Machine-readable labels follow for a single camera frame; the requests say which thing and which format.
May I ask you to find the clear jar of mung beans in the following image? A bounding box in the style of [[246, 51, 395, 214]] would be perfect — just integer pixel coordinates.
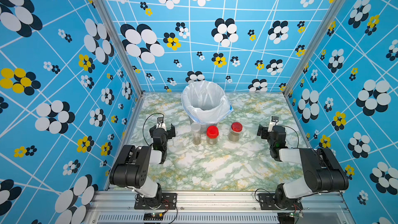
[[228, 130, 240, 143]]

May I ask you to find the small red jar lid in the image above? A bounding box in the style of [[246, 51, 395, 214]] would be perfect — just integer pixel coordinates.
[[231, 122, 243, 133]]

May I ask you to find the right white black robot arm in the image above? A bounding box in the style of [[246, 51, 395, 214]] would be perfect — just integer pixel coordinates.
[[257, 125, 349, 209]]

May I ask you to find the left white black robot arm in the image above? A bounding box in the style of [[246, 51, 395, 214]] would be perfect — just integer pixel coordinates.
[[109, 124, 176, 209]]

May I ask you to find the tall clear jar white lid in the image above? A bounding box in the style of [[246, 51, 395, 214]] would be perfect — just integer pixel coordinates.
[[191, 125, 202, 145]]

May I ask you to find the clear jar large red lid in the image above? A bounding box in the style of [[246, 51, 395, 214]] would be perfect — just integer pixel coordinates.
[[206, 125, 219, 145]]

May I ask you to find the right green circuit board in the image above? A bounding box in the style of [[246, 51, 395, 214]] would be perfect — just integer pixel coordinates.
[[278, 213, 303, 224]]

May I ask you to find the green circuit board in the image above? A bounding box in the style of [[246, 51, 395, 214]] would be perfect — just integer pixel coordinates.
[[278, 213, 303, 224], [143, 213, 164, 223]]

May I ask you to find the left green circuit board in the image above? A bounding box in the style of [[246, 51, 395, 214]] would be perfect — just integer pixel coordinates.
[[143, 213, 164, 223]]

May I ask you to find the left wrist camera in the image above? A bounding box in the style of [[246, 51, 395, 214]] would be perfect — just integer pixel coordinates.
[[156, 117, 166, 130]]

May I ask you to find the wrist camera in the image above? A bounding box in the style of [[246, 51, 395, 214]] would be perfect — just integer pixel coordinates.
[[156, 117, 166, 130], [268, 116, 279, 132]]

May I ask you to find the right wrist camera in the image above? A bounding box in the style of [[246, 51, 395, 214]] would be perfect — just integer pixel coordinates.
[[268, 116, 279, 132]]

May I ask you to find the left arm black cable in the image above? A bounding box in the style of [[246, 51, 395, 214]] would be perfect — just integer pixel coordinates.
[[142, 112, 165, 146]]

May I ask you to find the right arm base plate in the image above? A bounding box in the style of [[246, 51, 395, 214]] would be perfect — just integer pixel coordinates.
[[256, 192, 303, 212]]

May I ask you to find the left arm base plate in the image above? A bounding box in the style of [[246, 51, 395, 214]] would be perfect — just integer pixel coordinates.
[[134, 193, 178, 210]]

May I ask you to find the aluminium front frame rail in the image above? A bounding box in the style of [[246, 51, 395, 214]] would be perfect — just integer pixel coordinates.
[[84, 191, 354, 224]]

